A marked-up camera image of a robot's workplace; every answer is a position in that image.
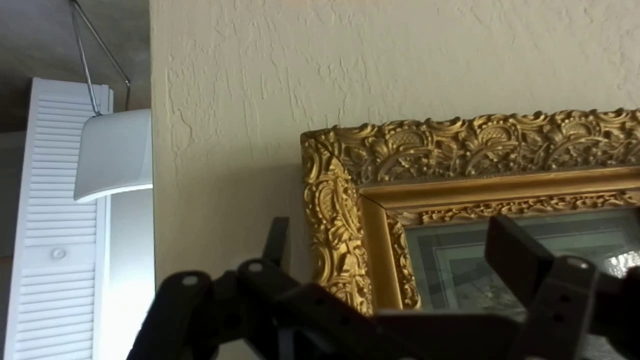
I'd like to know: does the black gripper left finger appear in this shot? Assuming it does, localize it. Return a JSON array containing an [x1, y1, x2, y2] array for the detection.
[[124, 214, 376, 360]]

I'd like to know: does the white hanging pendant lamp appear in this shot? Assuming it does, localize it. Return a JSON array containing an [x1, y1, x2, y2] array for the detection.
[[69, 0, 157, 204]]

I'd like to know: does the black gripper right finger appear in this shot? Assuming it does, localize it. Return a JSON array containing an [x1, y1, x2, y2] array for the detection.
[[485, 212, 640, 360]]

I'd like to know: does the ornate gold picture frame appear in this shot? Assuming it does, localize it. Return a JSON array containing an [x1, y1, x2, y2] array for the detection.
[[299, 107, 640, 319]]

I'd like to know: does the white louvered closet door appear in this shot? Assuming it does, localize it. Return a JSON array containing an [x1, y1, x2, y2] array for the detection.
[[4, 77, 114, 360]]

